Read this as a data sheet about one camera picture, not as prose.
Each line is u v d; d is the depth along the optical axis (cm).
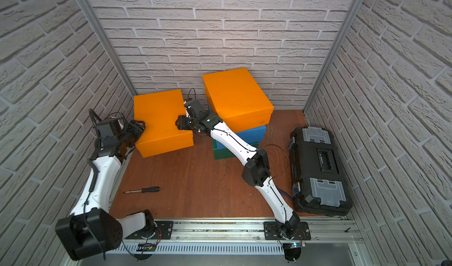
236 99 76
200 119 65
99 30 81
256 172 57
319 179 71
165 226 75
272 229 74
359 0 71
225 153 62
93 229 39
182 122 74
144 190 85
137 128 70
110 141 57
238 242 71
